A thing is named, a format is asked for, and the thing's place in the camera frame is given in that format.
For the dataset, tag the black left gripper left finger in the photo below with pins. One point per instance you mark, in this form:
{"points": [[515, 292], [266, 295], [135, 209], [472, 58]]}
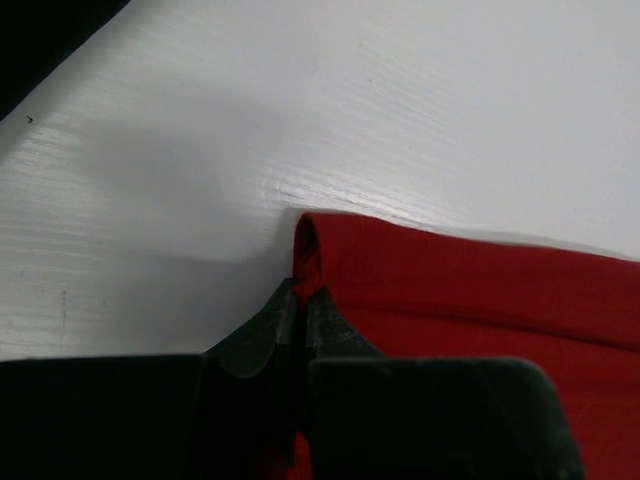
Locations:
{"points": [[226, 413]]}

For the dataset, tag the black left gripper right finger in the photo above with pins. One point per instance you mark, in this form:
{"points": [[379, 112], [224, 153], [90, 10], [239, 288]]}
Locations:
{"points": [[371, 416]]}

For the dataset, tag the red t shirt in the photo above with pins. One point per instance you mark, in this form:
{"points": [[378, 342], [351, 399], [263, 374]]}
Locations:
{"points": [[417, 293]]}

